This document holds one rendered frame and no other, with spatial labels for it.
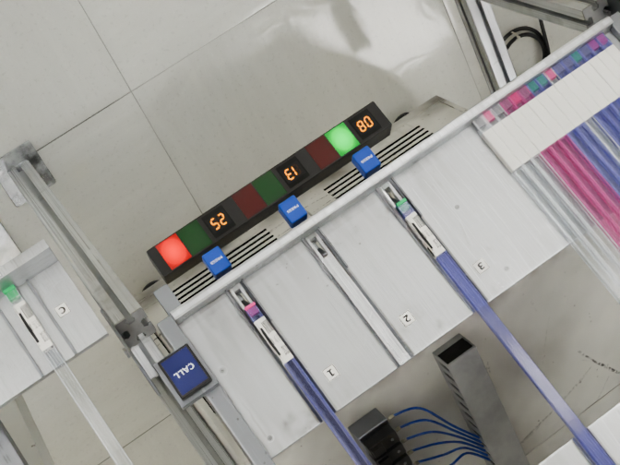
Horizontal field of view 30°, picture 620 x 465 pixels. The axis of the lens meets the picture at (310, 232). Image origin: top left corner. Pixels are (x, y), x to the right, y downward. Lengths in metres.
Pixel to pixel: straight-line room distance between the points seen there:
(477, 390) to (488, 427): 0.07
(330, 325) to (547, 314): 0.51
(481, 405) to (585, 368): 0.23
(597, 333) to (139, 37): 0.90
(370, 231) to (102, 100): 0.76
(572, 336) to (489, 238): 0.46
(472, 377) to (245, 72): 0.73
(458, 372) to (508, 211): 0.33
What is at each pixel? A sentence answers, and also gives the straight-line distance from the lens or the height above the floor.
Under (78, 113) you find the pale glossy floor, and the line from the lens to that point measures 2.01.
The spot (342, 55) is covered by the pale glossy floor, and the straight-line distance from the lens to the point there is 2.16.
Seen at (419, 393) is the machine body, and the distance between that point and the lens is 1.70.
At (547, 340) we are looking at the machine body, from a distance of 1.79.
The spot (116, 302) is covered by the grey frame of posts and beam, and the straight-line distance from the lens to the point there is 1.49.
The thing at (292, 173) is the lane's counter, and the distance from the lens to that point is 1.42.
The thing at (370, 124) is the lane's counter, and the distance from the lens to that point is 1.45.
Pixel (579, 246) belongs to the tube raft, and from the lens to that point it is 1.40.
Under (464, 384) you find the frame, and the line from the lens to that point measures 1.67.
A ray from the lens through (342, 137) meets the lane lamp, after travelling 1.44.
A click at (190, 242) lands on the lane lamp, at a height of 0.66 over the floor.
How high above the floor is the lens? 1.88
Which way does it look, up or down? 57 degrees down
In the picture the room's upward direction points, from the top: 129 degrees clockwise
